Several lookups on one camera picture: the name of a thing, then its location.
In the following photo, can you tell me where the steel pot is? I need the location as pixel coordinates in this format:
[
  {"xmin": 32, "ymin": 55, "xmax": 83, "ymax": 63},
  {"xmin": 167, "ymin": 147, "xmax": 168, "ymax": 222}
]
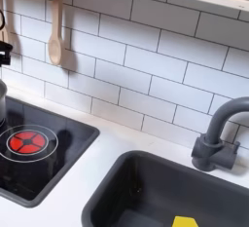
[{"xmin": 0, "ymin": 79, "xmax": 9, "ymax": 126}]

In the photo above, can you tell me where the yellow toy block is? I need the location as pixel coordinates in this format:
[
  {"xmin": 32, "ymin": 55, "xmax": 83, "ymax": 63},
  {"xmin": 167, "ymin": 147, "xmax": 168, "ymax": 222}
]
[{"xmin": 171, "ymin": 215, "xmax": 199, "ymax": 227}]

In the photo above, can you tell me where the black toy stove top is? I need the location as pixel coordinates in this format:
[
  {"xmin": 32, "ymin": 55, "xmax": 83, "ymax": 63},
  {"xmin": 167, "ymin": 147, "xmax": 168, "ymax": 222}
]
[{"xmin": 0, "ymin": 95, "xmax": 101, "ymax": 208}]

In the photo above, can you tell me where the dark grey tap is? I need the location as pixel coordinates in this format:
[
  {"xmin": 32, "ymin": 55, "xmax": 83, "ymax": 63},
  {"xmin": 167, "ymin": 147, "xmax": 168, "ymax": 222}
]
[{"xmin": 191, "ymin": 96, "xmax": 249, "ymax": 172}]

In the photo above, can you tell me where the dark grey sink basin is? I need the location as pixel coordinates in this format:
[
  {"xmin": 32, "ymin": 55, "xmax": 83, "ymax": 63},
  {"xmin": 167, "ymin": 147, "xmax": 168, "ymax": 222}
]
[{"xmin": 81, "ymin": 150, "xmax": 249, "ymax": 227}]

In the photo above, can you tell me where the wooden spoon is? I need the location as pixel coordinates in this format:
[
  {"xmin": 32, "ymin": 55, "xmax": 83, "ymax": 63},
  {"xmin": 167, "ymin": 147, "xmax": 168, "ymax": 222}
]
[{"xmin": 47, "ymin": 0, "xmax": 65, "ymax": 66}]

